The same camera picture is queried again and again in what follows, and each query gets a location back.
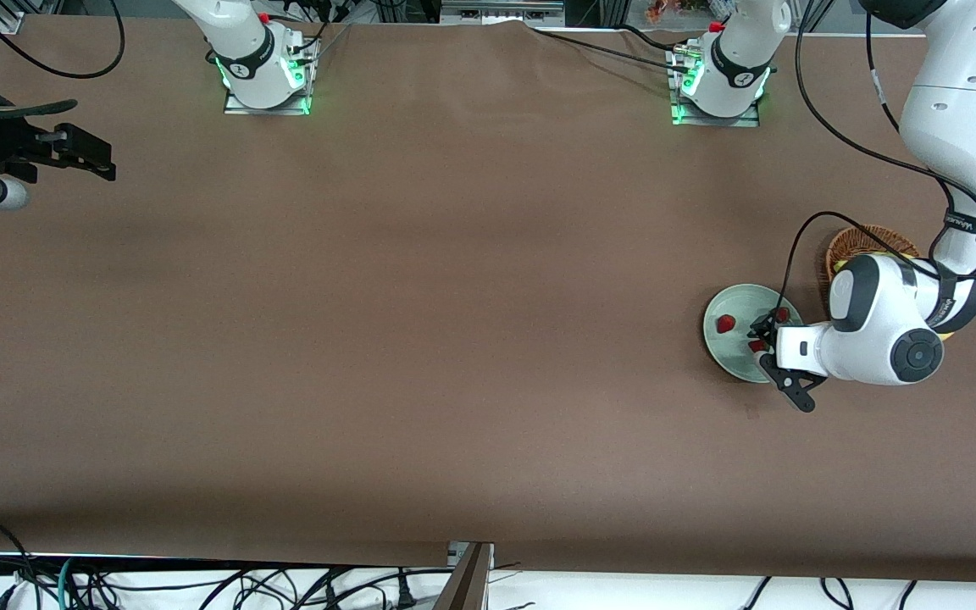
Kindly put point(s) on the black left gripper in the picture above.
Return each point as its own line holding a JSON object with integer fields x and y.
{"x": 764, "y": 327}

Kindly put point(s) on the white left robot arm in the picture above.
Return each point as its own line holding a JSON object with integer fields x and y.
{"x": 962, "y": 110}

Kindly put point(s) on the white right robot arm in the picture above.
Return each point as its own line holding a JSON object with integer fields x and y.
{"x": 242, "y": 51}

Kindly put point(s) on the pale green round plate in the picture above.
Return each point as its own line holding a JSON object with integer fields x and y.
{"x": 729, "y": 356}

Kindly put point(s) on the yellow banana bunch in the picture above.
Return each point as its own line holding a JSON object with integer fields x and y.
{"x": 837, "y": 268}

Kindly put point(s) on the brown wicker basket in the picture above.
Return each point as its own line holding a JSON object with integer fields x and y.
{"x": 856, "y": 246}

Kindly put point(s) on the brown table cover sheet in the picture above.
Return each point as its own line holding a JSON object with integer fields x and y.
{"x": 488, "y": 254}

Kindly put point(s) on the colourful background toys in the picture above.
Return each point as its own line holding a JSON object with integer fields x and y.
{"x": 666, "y": 10}

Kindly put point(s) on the grey background device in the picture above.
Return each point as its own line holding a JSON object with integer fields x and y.
{"x": 496, "y": 13}

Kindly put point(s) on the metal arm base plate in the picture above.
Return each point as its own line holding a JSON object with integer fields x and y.
{"x": 238, "y": 106}
{"x": 708, "y": 121}

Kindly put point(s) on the aluminium frame post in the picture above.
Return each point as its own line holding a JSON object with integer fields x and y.
{"x": 464, "y": 585}

